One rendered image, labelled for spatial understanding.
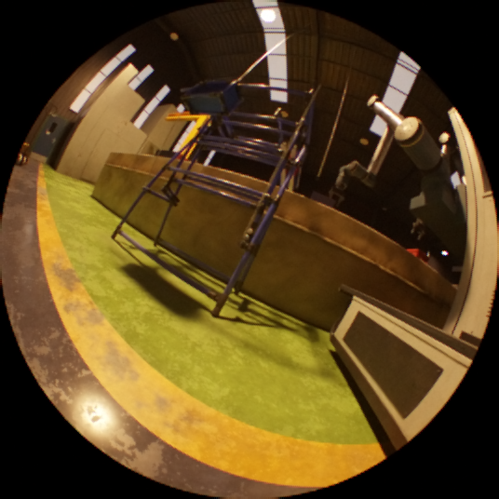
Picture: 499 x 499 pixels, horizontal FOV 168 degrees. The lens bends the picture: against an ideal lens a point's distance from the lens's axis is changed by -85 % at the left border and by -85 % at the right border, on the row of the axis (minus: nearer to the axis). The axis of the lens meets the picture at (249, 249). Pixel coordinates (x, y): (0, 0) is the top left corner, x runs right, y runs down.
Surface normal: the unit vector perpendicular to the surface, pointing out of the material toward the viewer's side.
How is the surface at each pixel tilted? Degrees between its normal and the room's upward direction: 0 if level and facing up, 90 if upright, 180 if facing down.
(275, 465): 0
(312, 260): 90
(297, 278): 90
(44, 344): 0
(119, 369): 0
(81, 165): 90
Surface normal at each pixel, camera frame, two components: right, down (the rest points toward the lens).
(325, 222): -0.22, -0.07
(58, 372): 0.41, -0.91
